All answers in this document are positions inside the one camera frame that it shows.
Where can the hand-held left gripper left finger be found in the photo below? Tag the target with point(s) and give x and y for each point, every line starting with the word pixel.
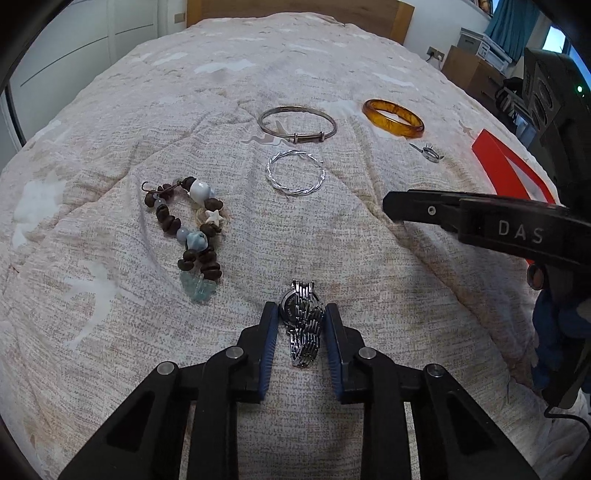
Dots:
pixel 269 355

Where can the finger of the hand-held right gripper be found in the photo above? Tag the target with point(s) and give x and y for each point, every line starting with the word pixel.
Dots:
pixel 411 207

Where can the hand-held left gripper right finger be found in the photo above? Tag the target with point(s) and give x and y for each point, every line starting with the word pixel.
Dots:
pixel 333 355

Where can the silver metal wristwatch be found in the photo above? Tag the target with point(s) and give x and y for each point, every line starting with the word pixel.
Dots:
pixel 302 318

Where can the red shallow box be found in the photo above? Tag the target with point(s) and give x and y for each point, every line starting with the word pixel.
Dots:
pixel 489 157

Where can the amber bangle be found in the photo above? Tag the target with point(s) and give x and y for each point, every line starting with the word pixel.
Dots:
pixel 397 127

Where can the plain silver bangle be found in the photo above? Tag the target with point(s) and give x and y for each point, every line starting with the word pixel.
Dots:
pixel 272 130

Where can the blue patterned clothing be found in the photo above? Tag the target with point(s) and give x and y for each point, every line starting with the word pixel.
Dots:
pixel 554 341

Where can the wooden cabinet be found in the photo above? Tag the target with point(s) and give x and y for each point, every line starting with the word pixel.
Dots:
pixel 471 74

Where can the white printer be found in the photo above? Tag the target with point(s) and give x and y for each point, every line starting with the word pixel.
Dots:
pixel 480 44

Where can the blue curtain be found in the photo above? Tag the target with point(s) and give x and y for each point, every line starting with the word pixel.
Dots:
pixel 512 23

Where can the wooden headboard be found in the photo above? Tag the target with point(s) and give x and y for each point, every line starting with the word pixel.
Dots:
pixel 277 9

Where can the bed with beige quilt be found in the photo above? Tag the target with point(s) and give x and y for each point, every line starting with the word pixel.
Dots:
pixel 138 115

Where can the white wardrobe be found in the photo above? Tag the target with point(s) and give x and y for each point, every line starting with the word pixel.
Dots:
pixel 92 46

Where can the wall socket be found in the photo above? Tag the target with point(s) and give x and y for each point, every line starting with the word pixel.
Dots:
pixel 436 53

